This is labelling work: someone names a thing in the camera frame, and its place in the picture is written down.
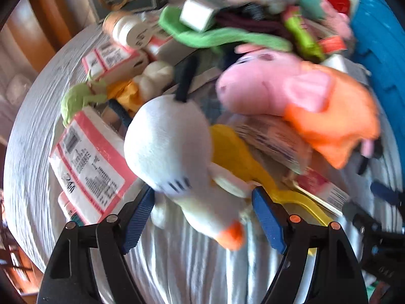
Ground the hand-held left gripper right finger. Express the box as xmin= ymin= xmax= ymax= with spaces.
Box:
xmin=251 ymin=186 xmax=369 ymax=304

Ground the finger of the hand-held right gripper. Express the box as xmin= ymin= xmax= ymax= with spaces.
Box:
xmin=343 ymin=204 xmax=382 ymax=235
xmin=370 ymin=182 xmax=401 ymax=208

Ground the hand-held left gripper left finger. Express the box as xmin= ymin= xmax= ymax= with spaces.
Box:
xmin=37 ymin=184 xmax=155 ymax=304

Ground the pink tissue pack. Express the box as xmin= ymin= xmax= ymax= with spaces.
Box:
xmin=57 ymin=193 xmax=83 ymax=226
xmin=49 ymin=106 xmax=141 ymax=225
xmin=82 ymin=43 xmax=143 ymax=81

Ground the white plush toy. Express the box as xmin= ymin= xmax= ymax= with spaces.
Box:
xmin=123 ymin=60 xmax=252 ymax=251

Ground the blue plastic crate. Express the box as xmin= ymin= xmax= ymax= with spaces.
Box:
xmin=350 ymin=0 xmax=405 ymax=130

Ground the red white box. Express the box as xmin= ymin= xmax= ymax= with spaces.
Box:
xmin=294 ymin=168 xmax=350 ymax=211

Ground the yellow plastic hanger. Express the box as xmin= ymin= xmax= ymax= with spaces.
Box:
xmin=209 ymin=125 xmax=334 ymax=227

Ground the printed plastic packet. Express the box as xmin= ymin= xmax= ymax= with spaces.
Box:
xmin=234 ymin=117 xmax=314 ymax=173

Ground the orange dress pig plush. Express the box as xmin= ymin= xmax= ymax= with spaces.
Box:
xmin=217 ymin=46 xmax=382 ymax=170

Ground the yellow fabric item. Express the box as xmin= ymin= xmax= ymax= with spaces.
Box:
xmin=108 ymin=81 xmax=143 ymax=118

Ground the pale green plush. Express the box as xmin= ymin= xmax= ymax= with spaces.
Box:
xmin=60 ymin=81 xmax=108 ymax=127

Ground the red packet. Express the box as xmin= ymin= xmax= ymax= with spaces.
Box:
xmin=318 ymin=35 xmax=345 ymax=54

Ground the lime green packet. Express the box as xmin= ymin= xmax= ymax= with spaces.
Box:
xmin=283 ymin=16 xmax=326 ymax=62

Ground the pink pig plush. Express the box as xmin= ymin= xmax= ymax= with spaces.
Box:
xmin=319 ymin=0 xmax=353 ymax=40

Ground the green frog plush toy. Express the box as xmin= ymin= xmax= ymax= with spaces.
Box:
xmin=158 ymin=6 xmax=293 ymax=53

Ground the orange capped white bottle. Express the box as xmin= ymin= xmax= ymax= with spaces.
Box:
xmin=103 ymin=11 xmax=151 ymax=46

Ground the teal plush toy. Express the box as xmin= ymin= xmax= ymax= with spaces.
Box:
xmin=297 ymin=0 xmax=326 ymax=20

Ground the small white box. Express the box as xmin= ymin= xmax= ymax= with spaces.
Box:
xmin=180 ymin=0 xmax=219 ymax=32

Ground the curved wooden frame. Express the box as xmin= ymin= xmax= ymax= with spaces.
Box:
xmin=0 ymin=0 xmax=73 ymax=80

